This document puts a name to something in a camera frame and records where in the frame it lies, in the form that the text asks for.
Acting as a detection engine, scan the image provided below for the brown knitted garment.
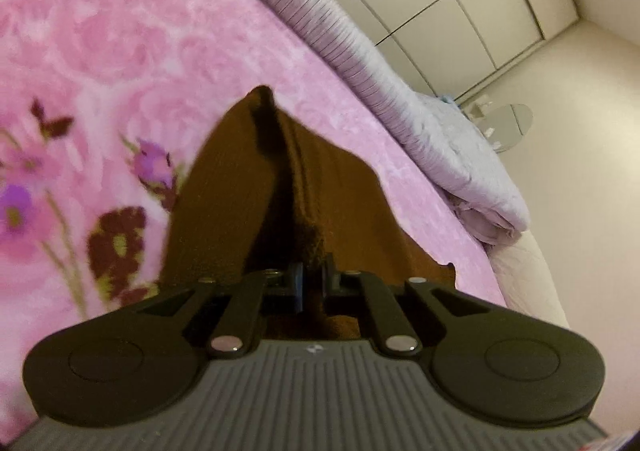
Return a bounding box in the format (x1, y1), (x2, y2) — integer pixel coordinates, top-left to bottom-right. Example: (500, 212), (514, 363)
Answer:
(160, 86), (456, 339)

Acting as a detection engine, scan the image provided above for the lilac rolled quilt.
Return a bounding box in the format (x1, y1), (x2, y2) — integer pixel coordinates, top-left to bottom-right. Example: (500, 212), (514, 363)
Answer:
(261, 0), (530, 245)

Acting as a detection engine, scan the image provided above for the pink floral blanket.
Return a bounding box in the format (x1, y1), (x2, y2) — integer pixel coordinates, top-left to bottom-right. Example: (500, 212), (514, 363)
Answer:
(1, 0), (503, 442)

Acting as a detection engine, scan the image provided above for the cream bed frame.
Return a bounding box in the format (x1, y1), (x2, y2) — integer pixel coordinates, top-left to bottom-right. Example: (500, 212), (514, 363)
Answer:
(486, 231), (570, 329)

